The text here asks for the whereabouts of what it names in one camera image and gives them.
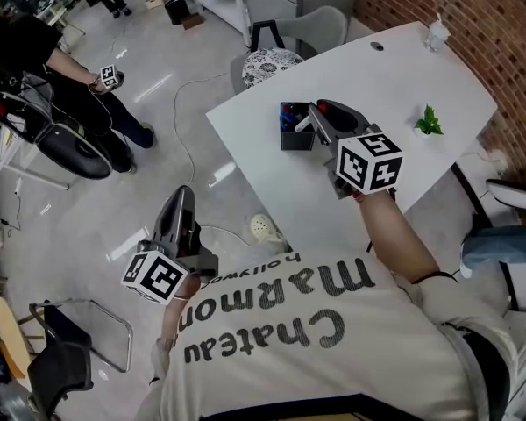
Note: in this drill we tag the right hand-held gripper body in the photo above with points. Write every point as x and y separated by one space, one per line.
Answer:
369 161

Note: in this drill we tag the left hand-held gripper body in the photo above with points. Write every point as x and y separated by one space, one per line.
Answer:
168 252

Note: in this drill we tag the blue pen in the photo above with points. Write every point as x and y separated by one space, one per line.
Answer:
285 117

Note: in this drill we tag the black square pen holder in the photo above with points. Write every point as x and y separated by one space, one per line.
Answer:
296 138

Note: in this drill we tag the person's right forearm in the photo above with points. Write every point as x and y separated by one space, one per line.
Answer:
399 239

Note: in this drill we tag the person's left forearm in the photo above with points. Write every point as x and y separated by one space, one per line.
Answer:
177 309

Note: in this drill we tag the floral cushion stool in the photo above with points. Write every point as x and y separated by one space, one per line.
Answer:
269 64

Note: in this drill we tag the small green potted plant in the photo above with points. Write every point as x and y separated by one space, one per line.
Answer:
429 123

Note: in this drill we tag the grey shell chair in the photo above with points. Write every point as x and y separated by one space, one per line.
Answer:
315 29

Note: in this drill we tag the person's cream perforated shoe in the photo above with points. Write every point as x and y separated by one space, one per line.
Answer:
265 228

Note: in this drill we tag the black round padded seat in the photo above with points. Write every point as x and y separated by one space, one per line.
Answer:
76 149

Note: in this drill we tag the black wristband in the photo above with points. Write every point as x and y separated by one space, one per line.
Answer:
438 274

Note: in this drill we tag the black folding chair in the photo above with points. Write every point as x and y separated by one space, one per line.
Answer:
66 358

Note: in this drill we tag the black and white chair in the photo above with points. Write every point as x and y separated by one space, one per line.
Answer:
513 193

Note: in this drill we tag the cardboard box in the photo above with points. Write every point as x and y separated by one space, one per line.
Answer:
193 20

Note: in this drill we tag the black waste bin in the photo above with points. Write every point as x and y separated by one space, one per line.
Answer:
176 10

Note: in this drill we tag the round wooden side table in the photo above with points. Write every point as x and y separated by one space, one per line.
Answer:
12 340

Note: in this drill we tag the person's white printed shirt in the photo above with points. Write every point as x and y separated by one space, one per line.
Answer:
333 349

